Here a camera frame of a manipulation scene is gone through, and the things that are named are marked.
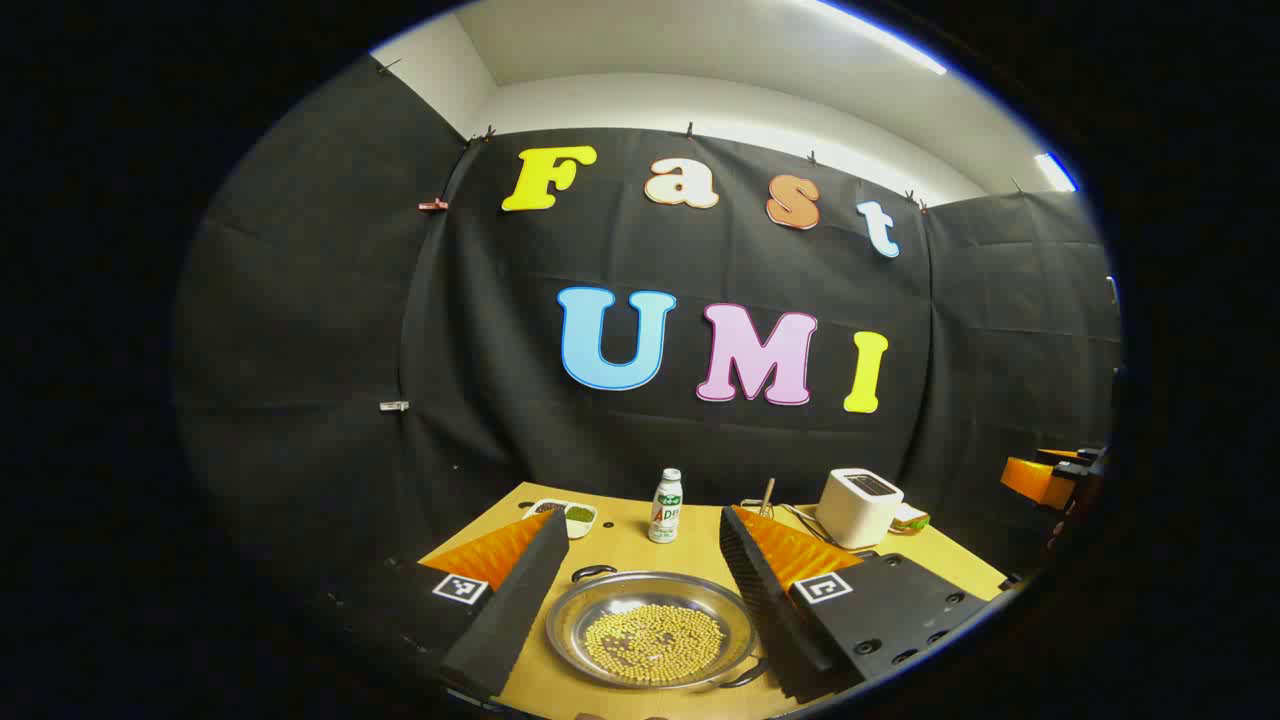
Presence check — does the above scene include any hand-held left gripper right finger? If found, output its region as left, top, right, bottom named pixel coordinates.
left=720, top=505, right=1001, bottom=701

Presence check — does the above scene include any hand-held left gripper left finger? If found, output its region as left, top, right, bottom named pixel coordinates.
left=385, top=510, right=571, bottom=699

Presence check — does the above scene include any steel pot with black handles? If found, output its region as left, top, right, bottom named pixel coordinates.
left=545, top=564, right=769, bottom=693

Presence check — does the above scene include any white divided bean dish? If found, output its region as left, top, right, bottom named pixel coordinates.
left=523, top=499, right=599, bottom=540

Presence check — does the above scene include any pile of soybeans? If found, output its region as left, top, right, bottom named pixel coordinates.
left=583, top=603, right=727, bottom=684

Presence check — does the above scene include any white toaster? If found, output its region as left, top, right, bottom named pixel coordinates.
left=815, top=468, right=905, bottom=550

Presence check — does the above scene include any white drink bottle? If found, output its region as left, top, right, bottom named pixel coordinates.
left=648, top=468, right=685, bottom=544

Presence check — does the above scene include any black backdrop cloth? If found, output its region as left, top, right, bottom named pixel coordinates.
left=172, top=55, right=1123, bottom=641

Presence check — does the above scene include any short ceiling light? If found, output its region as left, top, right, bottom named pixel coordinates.
left=1034, top=151, right=1080, bottom=194

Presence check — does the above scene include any toaster power cable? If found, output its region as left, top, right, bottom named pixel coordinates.
left=778, top=504, right=843, bottom=548

